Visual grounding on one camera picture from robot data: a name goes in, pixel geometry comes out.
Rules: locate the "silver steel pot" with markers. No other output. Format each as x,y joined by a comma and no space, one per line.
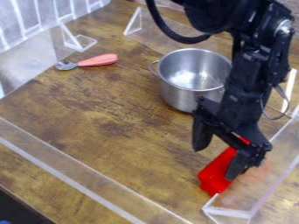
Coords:
190,73

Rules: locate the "spoon with pink handle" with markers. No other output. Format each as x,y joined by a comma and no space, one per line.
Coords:
105,59

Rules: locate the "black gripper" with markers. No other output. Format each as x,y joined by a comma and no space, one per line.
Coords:
232,119

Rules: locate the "back clear acrylic barrier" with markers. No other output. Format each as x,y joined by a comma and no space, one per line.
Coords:
145,32

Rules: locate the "front clear acrylic barrier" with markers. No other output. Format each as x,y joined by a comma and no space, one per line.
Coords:
117,197

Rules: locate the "right clear acrylic barrier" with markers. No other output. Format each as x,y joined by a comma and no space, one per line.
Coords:
237,206

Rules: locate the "left clear acrylic barrier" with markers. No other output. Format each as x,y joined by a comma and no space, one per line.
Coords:
37,54

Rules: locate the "clear acrylic barrier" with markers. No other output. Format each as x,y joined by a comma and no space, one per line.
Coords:
37,54
117,197
145,32
237,206

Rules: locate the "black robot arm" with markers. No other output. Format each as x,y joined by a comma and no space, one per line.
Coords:
261,25

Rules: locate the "red plastic block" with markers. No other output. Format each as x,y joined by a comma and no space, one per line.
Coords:
213,175

